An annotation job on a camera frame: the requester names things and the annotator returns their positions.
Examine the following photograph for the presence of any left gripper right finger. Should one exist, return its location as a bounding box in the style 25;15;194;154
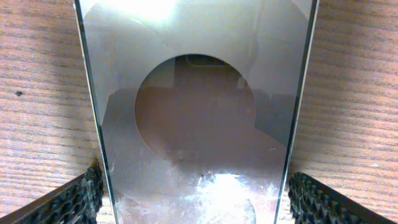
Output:
288;172;395;224

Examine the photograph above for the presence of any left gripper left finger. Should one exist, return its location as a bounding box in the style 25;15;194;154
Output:
1;164;104;224

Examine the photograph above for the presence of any Galaxy S25 Ultra smartphone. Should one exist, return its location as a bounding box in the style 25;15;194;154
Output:
74;0;318;223

